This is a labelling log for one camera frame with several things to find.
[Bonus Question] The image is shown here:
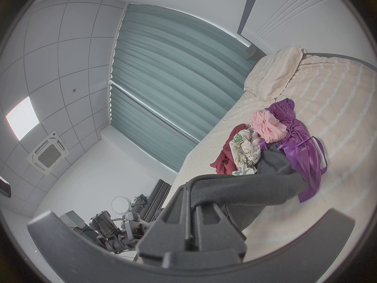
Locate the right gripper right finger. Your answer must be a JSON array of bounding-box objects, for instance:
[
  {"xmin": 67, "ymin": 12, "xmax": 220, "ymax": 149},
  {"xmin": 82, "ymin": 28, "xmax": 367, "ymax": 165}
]
[{"xmin": 193, "ymin": 204, "xmax": 247, "ymax": 262}]

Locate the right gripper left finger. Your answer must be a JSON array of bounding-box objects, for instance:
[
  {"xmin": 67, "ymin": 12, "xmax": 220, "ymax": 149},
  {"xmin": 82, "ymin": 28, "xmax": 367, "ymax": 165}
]
[{"xmin": 138, "ymin": 185, "xmax": 193, "ymax": 265}]

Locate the black T-shirt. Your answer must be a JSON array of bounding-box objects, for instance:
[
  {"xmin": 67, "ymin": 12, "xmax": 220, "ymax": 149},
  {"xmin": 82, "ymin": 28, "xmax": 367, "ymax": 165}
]
[{"xmin": 186, "ymin": 144, "xmax": 308, "ymax": 233}]

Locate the bed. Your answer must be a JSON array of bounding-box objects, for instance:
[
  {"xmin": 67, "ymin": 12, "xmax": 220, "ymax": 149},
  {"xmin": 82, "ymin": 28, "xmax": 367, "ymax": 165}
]
[{"xmin": 172, "ymin": 0, "xmax": 377, "ymax": 265}]

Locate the dark red garment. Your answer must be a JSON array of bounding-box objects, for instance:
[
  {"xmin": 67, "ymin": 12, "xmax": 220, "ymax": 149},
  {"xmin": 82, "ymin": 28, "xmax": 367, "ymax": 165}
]
[{"xmin": 210, "ymin": 123, "xmax": 251, "ymax": 175}]

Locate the white printed garment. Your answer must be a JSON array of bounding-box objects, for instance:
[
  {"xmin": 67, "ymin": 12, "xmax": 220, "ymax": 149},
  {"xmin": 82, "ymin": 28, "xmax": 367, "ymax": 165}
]
[{"xmin": 230, "ymin": 129, "xmax": 263, "ymax": 176}]

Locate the blue-green curtain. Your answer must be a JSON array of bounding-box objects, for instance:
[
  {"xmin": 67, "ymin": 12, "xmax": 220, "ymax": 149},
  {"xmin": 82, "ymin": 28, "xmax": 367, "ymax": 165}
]
[
  {"xmin": 110, "ymin": 4, "xmax": 252, "ymax": 142},
  {"xmin": 110, "ymin": 81, "xmax": 201, "ymax": 173}
]

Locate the purple garment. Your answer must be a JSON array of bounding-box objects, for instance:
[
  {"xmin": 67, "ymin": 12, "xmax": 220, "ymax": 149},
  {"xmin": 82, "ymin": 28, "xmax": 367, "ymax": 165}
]
[{"xmin": 265, "ymin": 98, "xmax": 327, "ymax": 203}]

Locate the pink garment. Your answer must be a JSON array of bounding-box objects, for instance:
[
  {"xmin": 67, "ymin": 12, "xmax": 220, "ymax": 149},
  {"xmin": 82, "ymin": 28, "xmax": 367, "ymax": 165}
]
[{"xmin": 249, "ymin": 109, "xmax": 288, "ymax": 144}]

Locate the ceiling air conditioner vent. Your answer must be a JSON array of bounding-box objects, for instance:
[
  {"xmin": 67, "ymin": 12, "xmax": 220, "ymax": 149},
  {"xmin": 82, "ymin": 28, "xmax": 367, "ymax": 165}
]
[{"xmin": 27, "ymin": 131, "xmax": 70, "ymax": 176}]

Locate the cream pillow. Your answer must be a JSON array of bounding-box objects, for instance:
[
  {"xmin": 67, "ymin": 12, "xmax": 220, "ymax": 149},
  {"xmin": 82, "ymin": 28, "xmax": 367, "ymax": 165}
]
[{"xmin": 244, "ymin": 46, "xmax": 307, "ymax": 102}]

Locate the square ceiling light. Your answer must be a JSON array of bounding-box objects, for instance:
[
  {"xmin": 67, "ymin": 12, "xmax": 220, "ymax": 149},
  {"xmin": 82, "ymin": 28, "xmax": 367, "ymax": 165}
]
[{"xmin": 6, "ymin": 97, "xmax": 39, "ymax": 142}]

